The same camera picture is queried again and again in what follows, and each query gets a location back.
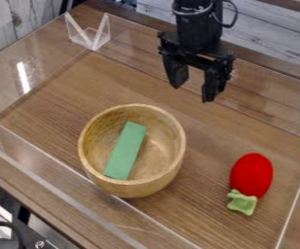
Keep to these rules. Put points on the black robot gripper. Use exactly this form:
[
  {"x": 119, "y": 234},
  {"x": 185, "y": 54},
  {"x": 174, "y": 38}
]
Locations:
[{"x": 197, "y": 36}]

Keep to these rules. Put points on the red plush strawberry toy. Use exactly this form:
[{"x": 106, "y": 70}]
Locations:
[{"x": 250, "y": 180}]

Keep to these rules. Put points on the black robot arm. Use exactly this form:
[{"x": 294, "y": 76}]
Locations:
[{"x": 225, "y": 57}]

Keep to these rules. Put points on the green rectangular block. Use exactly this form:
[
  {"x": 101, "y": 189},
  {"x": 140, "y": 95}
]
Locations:
[{"x": 123, "y": 156}]

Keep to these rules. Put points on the round wooden bowl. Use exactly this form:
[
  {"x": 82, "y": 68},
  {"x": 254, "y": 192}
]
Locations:
[{"x": 160, "y": 156}]

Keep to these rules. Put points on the clear acrylic corner bracket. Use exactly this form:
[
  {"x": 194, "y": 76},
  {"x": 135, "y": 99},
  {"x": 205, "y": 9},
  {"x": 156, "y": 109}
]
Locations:
[{"x": 89, "y": 37}]

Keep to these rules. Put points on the black table leg bracket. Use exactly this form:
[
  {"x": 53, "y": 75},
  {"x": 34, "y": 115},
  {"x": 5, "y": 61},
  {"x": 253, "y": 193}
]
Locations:
[{"x": 33, "y": 239}]

